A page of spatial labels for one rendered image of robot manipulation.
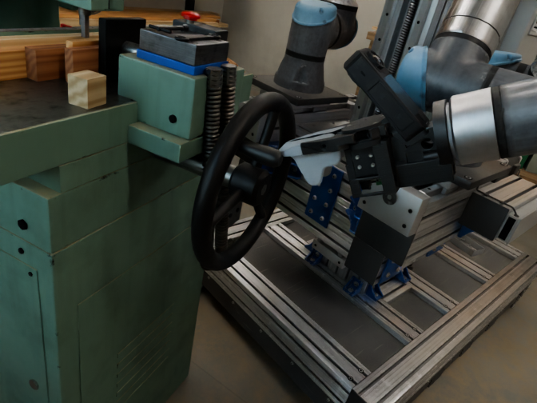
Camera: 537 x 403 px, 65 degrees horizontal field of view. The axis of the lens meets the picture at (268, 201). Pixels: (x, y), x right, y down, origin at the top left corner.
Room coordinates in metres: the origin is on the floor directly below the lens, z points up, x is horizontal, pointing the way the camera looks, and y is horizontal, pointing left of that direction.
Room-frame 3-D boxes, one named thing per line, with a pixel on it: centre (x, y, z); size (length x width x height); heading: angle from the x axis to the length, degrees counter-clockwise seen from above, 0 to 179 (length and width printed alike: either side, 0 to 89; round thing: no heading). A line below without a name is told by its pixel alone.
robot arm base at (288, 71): (1.28, -0.01, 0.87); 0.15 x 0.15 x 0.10
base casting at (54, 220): (0.75, 0.47, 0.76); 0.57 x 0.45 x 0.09; 70
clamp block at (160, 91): (0.65, 0.17, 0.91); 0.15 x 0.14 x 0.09; 160
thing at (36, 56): (0.70, 0.34, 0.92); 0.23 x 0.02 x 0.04; 160
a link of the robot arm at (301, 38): (1.29, -0.02, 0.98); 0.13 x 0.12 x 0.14; 152
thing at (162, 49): (0.66, 0.16, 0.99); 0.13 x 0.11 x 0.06; 160
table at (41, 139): (0.68, 0.25, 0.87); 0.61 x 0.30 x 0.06; 160
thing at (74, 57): (0.69, 0.30, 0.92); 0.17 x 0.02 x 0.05; 160
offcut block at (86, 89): (0.55, 0.27, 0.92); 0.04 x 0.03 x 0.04; 167
